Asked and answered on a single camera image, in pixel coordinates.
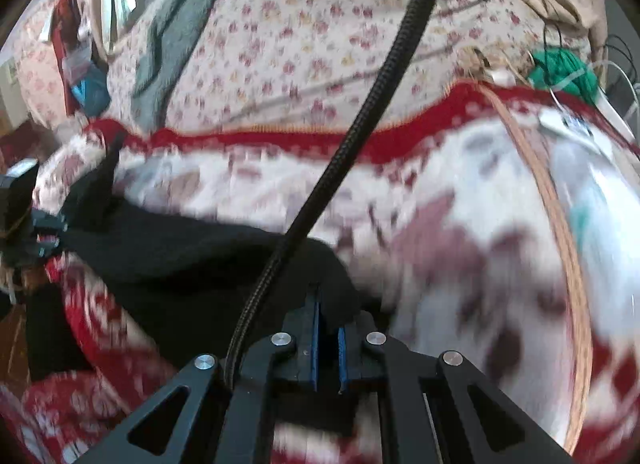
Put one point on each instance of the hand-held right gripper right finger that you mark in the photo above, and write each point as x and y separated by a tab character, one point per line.
342	359

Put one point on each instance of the blue bag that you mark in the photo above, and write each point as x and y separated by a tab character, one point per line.
90	93

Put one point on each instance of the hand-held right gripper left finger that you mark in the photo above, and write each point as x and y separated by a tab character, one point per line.
315	344

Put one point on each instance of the red hanging garment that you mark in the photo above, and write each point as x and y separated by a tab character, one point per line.
60	33

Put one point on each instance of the grey fleece garment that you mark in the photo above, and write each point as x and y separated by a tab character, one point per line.
175	43

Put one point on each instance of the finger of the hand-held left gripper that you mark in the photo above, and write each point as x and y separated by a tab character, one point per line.
45	246
47	222

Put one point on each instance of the floral cloth cover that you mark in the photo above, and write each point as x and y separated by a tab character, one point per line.
35	68

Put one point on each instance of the beige curtain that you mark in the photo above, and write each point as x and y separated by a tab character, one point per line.
107	8

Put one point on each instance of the clear plastic bag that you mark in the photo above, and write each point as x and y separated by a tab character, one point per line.
80	63

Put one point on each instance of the floral quilt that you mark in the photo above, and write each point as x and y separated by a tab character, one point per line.
300	43

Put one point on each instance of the thin wooden hoop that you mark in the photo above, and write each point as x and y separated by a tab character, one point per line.
550	194

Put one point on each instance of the black pants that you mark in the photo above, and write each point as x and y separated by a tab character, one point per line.
200	269

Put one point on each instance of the green yarn ball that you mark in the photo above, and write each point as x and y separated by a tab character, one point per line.
555	68

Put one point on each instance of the red white plush blanket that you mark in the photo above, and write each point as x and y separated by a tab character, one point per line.
450	224

